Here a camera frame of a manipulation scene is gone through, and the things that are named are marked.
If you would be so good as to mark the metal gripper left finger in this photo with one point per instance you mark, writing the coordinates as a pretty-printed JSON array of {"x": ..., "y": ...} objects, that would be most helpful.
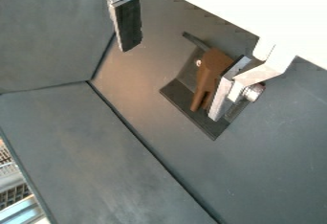
[{"x": 124, "y": 13}]

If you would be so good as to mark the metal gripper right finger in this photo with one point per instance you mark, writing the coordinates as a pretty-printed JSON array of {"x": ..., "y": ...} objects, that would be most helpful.
[{"x": 239, "y": 82}]

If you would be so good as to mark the brown three-prong object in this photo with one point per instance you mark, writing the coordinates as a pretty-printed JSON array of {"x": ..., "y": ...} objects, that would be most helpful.
[{"x": 215, "y": 62}]

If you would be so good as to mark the dark grey curved fixture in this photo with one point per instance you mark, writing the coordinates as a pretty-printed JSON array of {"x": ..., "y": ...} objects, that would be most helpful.
[{"x": 179, "y": 93}]

